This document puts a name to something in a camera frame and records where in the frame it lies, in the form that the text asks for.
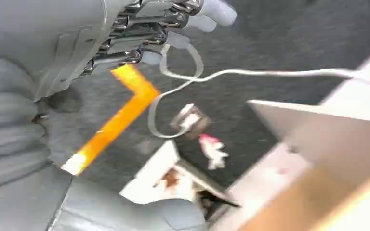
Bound white table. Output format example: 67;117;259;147
209;41;370;231

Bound white box with brown print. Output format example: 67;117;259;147
119;140;240;208

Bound red and white scrap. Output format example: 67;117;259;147
199;134;229;170

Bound small brown white adapter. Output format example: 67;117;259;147
171;103;212;141

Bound ribbed grey left arm sleeve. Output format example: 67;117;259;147
0;54;53;196

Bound yellow tape strip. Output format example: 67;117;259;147
60;64;160;176

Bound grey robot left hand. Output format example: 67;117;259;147
0;0;238;231

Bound grey flat panel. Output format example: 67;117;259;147
247;99;370;187

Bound white cable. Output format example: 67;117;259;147
148;43;370;140

